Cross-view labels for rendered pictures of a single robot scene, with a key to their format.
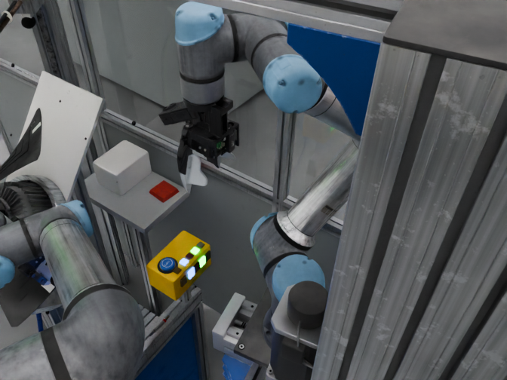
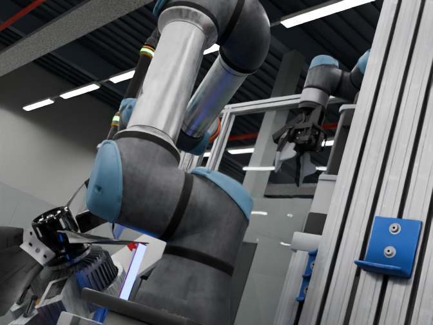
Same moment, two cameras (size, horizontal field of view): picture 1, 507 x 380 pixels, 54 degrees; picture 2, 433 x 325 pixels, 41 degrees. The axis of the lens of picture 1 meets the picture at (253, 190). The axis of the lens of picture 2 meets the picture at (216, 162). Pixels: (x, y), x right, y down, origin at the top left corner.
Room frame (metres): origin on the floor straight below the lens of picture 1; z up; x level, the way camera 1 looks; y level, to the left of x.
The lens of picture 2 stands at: (-0.67, -0.17, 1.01)
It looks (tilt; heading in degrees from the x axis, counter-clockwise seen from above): 17 degrees up; 19
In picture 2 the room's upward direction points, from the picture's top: 19 degrees clockwise
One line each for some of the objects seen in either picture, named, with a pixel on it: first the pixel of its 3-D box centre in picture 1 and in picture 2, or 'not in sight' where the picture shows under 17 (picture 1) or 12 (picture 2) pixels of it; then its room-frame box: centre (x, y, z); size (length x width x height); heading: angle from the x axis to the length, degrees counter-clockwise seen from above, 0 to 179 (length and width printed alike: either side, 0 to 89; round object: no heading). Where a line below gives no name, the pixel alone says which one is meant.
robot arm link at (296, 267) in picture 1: (296, 289); not in sight; (0.67, -0.10, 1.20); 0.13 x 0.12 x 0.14; 18
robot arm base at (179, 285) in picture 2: not in sight; (189, 287); (0.21, 0.10, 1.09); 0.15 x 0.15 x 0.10
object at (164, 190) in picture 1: (164, 190); not in sight; (1.33, 0.33, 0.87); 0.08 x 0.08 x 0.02; 49
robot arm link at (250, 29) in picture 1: (263, 39); (357, 86); (0.75, -0.01, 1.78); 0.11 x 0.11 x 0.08; 18
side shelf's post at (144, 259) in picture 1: (146, 262); not in sight; (1.34, 0.46, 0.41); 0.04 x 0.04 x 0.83; 56
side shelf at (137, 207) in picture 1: (131, 191); not in sight; (1.34, 0.46, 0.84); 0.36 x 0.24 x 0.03; 56
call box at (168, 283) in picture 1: (179, 265); not in sight; (0.87, 0.20, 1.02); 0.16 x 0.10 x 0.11; 146
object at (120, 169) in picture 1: (119, 165); not in sight; (1.41, 0.50, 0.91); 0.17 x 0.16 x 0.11; 146
